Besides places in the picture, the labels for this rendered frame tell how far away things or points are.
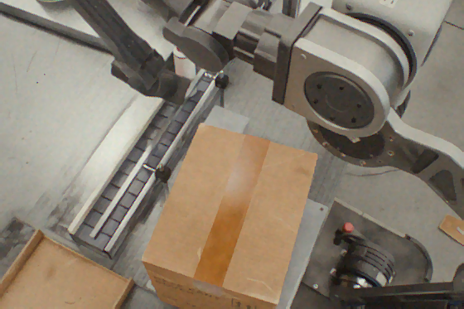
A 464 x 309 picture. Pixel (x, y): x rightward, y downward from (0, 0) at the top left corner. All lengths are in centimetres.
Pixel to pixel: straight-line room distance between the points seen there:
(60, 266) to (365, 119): 82
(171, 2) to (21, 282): 77
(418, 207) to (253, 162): 144
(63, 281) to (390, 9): 90
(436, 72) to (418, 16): 217
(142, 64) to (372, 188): 146
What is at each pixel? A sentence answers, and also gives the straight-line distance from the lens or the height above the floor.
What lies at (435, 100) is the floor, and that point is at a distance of 264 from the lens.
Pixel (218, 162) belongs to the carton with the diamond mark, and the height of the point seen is 112.
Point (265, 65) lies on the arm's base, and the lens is 61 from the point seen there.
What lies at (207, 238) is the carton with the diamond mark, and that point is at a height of 112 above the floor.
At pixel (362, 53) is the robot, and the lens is 58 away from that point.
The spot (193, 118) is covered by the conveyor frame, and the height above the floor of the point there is 88.
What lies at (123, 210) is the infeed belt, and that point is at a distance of 116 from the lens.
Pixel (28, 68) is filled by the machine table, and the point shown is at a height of 83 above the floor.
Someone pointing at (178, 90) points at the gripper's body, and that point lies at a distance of 116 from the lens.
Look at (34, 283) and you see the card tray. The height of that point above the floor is 83.
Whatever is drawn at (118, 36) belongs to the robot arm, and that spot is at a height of 126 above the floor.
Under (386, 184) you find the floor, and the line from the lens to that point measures 227.
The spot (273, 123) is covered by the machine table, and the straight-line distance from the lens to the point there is 132.
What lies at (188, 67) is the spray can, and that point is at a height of 100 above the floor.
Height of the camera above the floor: 191
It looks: 56 degrees down
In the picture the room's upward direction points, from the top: straight up
